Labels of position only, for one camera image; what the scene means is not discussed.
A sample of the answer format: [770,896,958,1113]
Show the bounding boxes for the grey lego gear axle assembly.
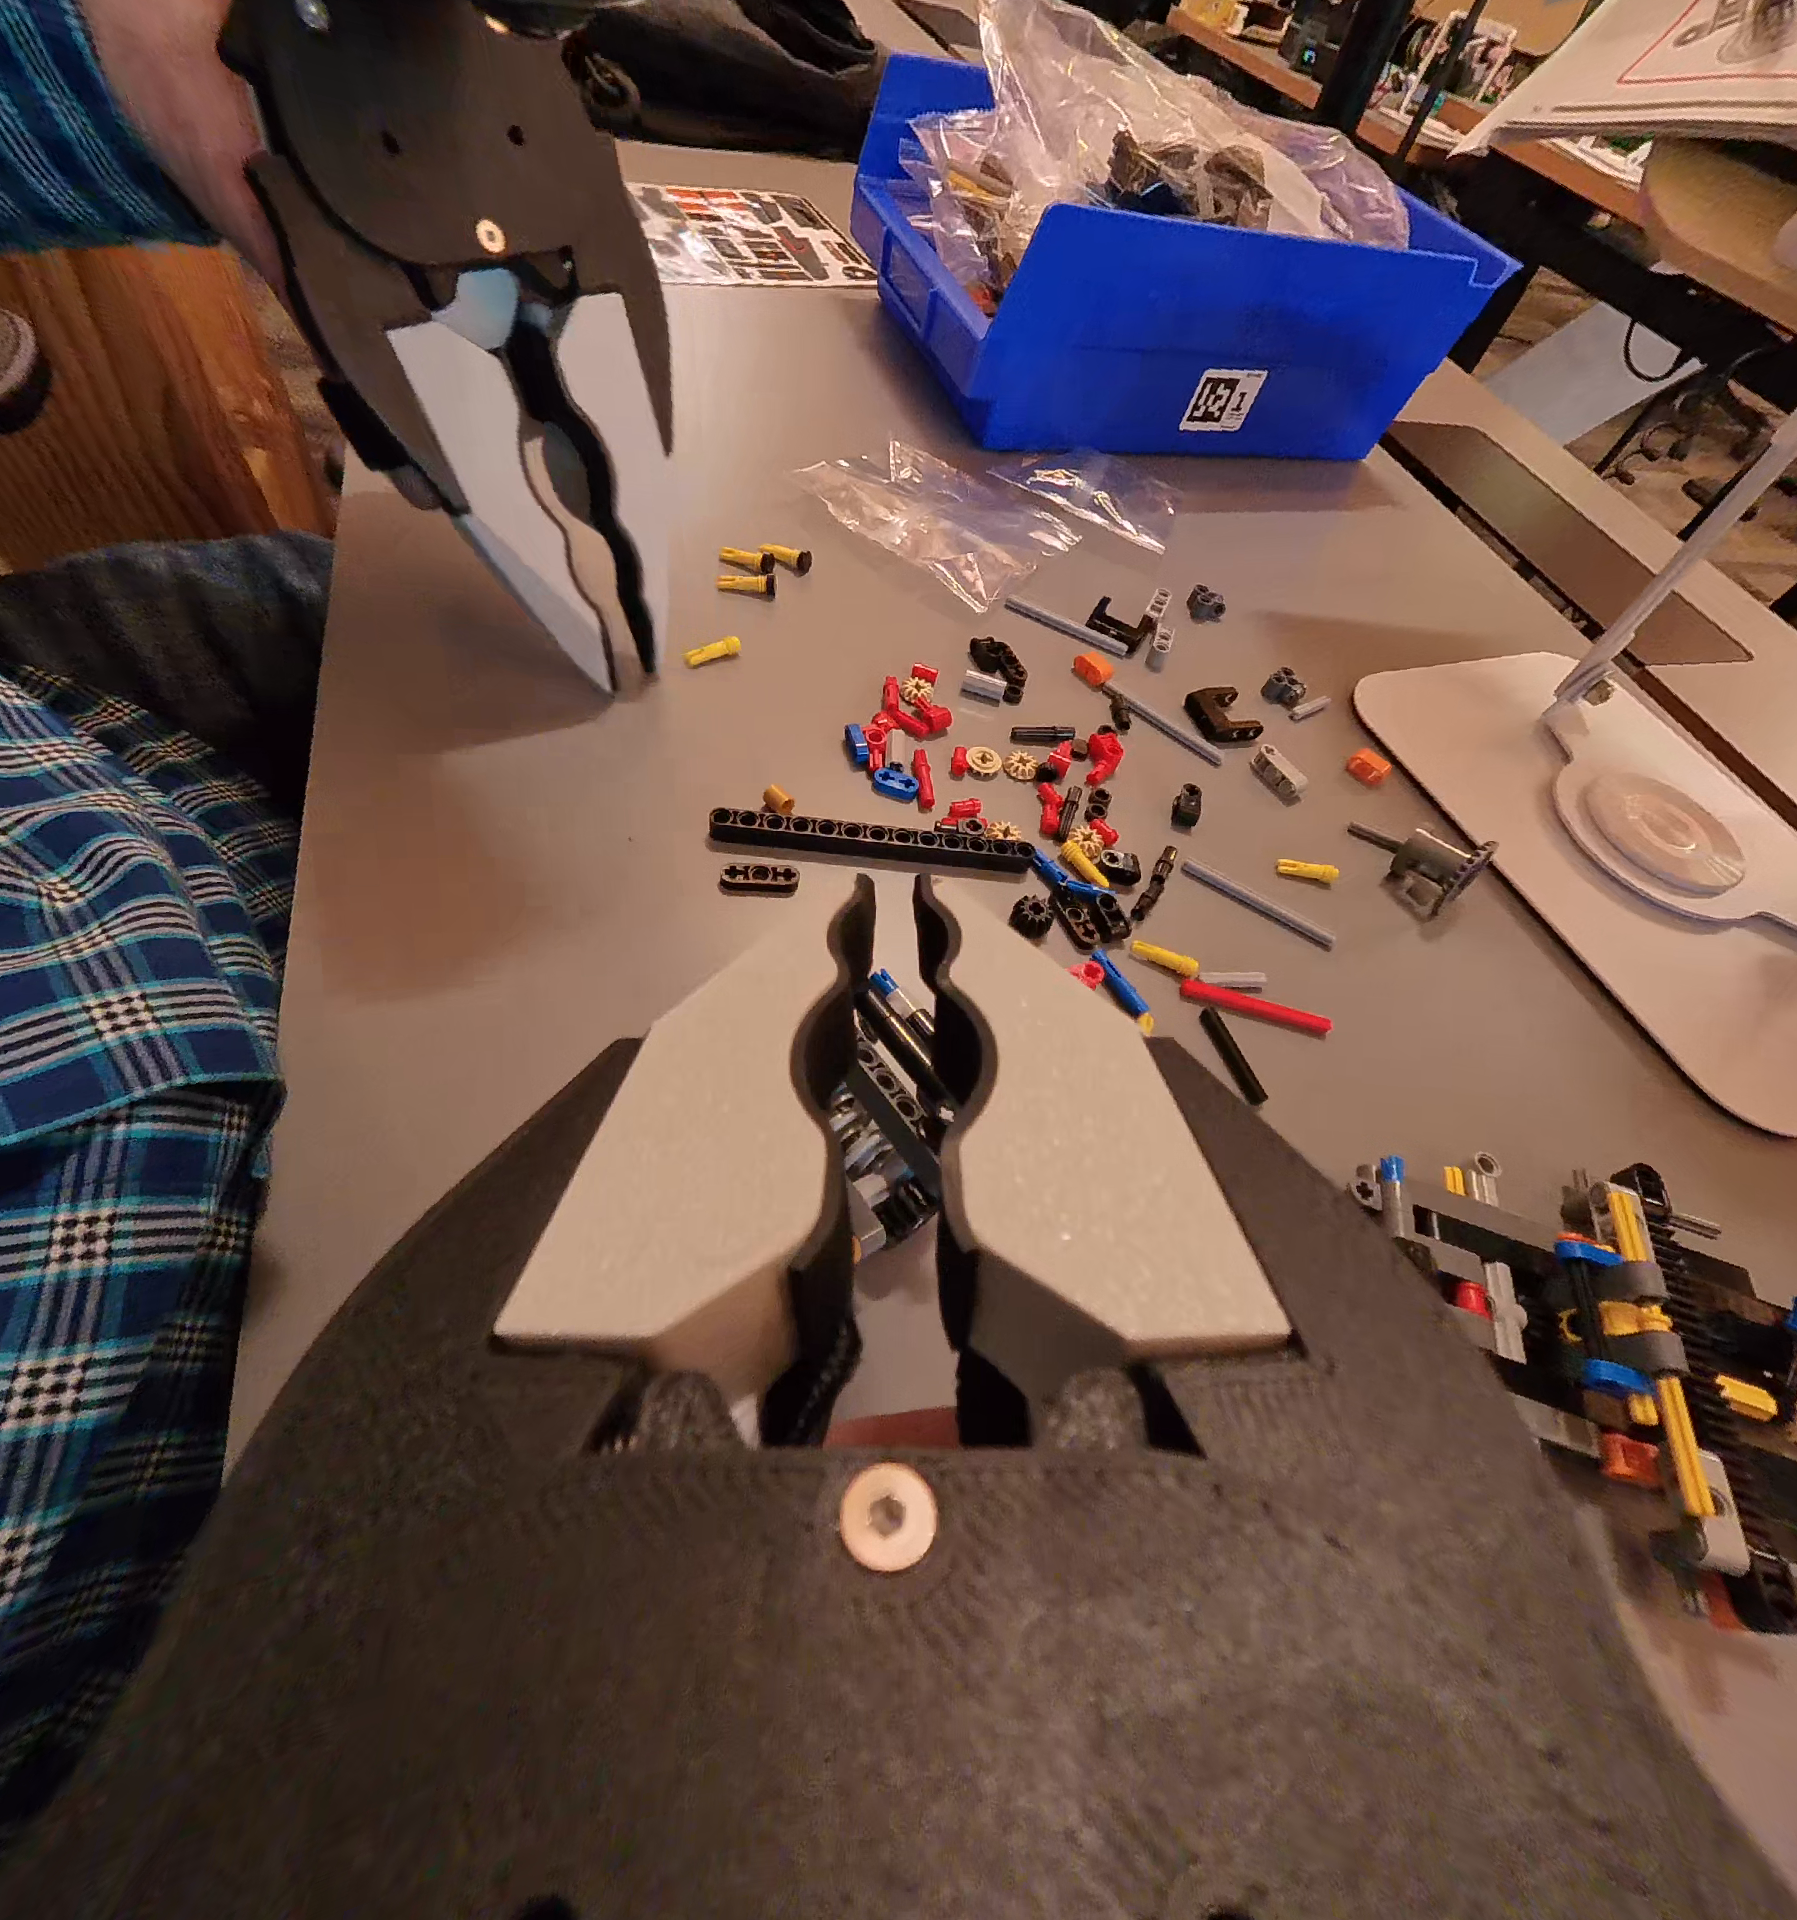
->
[1347,822,1499,919]

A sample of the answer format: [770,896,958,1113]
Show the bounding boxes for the wooden furniture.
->
[0,240,338,572]

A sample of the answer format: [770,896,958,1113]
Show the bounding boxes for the dark cloth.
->
[0,532,338,820]

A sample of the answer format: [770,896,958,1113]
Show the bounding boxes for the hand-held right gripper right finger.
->
[914,873,1298,1451]

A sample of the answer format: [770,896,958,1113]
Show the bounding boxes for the long black lego beam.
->
[706,804,1081,879]

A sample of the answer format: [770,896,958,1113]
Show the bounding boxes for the clear bags of lego parts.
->
[904,0,1409,301]

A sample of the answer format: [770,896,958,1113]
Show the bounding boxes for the person's left hand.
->
[94,0,293,286]

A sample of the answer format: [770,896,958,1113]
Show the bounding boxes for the black lego axle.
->
[1198,1004,1271,1108]

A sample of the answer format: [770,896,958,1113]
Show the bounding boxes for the red lego axle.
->
[1180,977,1334,1037]

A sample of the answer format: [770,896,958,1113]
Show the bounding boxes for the pile of small lego pieces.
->
[837,660,1169,1037]

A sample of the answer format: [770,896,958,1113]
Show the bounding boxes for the blue plastic bin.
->
[850,52,1522,464]

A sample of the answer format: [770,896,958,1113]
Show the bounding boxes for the large lego chassis assembly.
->
[1347,1146,1797,1638]

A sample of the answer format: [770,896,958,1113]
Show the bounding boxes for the grey lego axle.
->
[1180,858,1338,950]
[1006,599,1132,656]
[1108,687,1225,766]

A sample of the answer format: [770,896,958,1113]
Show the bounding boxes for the black bag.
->
[560,0,900,159]

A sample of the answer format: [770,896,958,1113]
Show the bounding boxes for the small black lego assembly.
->
[823,967,975,1254]

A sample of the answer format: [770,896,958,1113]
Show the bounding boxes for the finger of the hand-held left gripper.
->
[386,276,628,695]
[514,290,674,678]

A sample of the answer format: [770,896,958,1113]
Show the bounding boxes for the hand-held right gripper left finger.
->
[493,873,879,1449]

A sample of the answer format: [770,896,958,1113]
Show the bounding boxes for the lego sticker sheet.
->
[626,180,881,286]

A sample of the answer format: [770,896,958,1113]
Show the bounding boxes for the blue plaid shirt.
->
[0,630,292,1847]

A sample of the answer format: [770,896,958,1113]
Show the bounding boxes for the printed paper sheets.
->
[1453,0,1797,151]

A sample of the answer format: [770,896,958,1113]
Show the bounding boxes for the clear empty plastic bag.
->
[793,436,1177,614]

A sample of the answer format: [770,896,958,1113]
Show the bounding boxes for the person's left forearm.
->
[0,0,224,257]

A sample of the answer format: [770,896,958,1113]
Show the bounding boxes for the round wooden table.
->
[1645,138,1797,353]

